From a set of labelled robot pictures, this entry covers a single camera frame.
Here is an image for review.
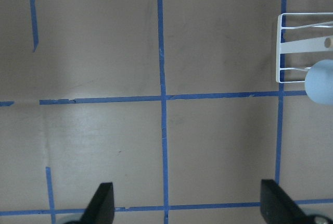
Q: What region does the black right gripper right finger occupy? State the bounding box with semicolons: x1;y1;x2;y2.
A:
260;179;307;224

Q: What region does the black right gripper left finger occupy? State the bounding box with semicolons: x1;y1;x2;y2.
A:
80;182;114;224

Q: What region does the light blue plastic cup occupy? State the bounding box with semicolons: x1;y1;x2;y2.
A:
305;59;332;105

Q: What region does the white wire cup rack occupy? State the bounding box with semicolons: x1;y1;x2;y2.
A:
275;12;332;83

